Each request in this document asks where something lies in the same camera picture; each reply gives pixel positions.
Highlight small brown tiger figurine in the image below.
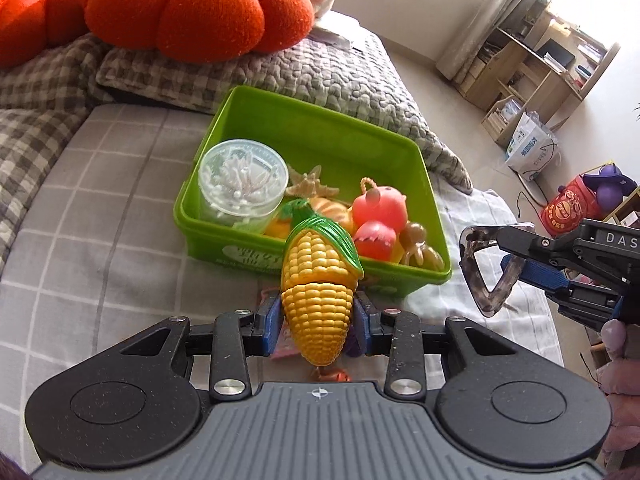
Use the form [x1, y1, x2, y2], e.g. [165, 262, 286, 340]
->
[312, 367, 352, 382]

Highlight tortoiseshell hair clip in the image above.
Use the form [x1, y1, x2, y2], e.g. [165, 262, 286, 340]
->
[459, 226, 526, 318]

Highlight yellow toy corn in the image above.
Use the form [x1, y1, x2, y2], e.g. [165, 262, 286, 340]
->
[280, 198, 364, 367]

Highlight brown octopus toy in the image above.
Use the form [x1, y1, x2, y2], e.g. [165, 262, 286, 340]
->
[399, 222, 445, 272]

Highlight yellow plastic funnel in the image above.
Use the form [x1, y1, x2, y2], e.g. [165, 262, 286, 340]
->
[264, 218, 402, 263]

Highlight pink pig toy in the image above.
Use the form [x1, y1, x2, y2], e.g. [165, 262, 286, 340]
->
[352, 177, 408, 262]

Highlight yellow toy pumpkin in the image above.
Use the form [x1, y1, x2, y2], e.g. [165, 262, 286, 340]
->
[263, 195, 356, 241]

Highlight clear cotton swab jar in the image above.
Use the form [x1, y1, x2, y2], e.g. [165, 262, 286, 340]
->
[196, 139, 288, 234]

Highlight beige starfish toy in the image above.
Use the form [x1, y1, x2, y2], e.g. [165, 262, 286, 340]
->
[285, 165, 340, 198]

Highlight person's right hand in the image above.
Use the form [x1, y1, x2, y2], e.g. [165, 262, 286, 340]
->
[597, 318, 640, 463]

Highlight purple toy grapes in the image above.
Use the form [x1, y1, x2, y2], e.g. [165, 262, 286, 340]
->
[342, 326, 362, 358]

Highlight pink card box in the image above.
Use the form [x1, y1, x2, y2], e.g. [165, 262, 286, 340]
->
[258, 287, 300, 360]

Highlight red lantern toy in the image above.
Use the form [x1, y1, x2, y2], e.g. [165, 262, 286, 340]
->
[539, 174, 603, 238]

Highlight white wooden cabinet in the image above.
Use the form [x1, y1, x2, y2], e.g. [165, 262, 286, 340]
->
[604, 188, 640, 229]

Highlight purple plush toy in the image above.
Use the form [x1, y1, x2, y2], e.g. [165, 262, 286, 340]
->
[582, 162, 638, 214]

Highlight white paper shopping bag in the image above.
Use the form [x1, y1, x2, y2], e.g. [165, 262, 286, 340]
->
[506, 112, 560, 181]

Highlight light grey grid sheet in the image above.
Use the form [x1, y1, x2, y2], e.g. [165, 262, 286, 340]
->
[1, 104, 564, 471]

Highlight wooden desk shelf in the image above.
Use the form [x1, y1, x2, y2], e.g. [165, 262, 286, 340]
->
[458, 0, 620, 148]

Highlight green plastic storage bin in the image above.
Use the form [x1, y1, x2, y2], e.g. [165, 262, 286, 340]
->
[174, 86, 451, 296]

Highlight grey checked quilted blanket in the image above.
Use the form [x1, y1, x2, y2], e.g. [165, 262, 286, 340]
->
[1, 32, 472, 258]

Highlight beige curtain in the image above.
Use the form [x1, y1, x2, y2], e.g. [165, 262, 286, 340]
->
[435, 0, 534, 84]

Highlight white folded cloth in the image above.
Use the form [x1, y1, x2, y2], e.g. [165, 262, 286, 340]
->
[308, 11, 361, 51]

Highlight large orange pumpkin cushion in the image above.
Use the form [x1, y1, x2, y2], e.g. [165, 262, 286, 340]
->
[82, 0, 314, 64]

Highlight small orange pumpkin cushion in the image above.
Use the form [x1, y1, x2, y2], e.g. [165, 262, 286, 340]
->
[1, 0, 88, 70]

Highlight black floor cable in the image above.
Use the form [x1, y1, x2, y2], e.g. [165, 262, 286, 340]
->
[515, 176, 549, 221]

